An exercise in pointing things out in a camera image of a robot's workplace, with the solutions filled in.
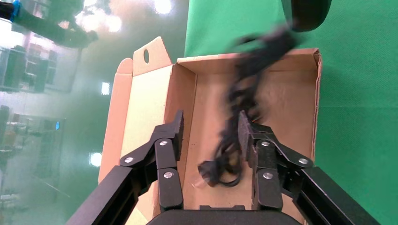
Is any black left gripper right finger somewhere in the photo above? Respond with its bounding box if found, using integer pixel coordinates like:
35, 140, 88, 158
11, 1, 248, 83
237, 110, 314, 212

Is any open shallow cardboard box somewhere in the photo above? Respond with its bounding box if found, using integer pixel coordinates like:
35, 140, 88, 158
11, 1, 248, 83
98, 37, 322, 225

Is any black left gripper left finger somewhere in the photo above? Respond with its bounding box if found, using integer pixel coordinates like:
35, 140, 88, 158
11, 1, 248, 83
119, 109, 184, 212

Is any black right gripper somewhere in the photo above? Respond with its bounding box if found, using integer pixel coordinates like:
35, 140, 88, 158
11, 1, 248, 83
281, 0, 332, 33

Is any black power cable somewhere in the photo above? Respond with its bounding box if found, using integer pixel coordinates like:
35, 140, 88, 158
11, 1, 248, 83
198, 155, 244, 188
214, 26, 298, 162

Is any green table cloth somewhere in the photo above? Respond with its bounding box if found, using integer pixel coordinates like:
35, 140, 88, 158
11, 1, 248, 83
185, 0, 398, 225

